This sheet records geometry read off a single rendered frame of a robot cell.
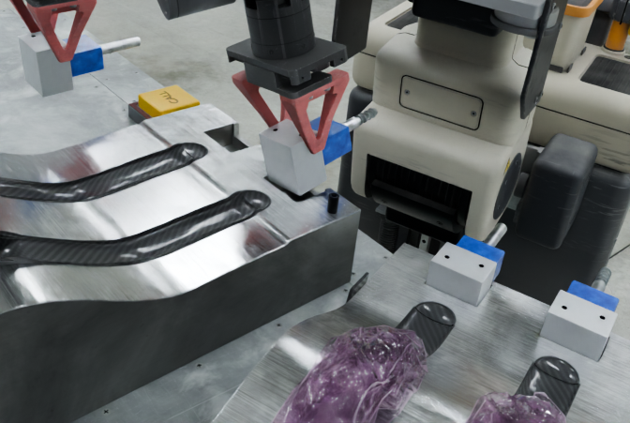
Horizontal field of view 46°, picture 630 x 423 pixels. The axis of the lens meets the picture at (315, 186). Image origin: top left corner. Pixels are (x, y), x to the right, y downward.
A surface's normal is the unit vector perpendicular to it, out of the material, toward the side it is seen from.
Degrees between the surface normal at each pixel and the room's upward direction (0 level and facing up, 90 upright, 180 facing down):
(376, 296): 0
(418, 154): 98
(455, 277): 90
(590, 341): 90
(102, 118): 0
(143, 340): 90
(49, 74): 90
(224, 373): 0
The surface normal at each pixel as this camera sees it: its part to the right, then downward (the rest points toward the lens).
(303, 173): 0.65, 0.32
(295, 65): -0.14, -0.84
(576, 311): 0.09, -0.83
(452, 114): -0.51, 0.55
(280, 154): -0.75, 0.44
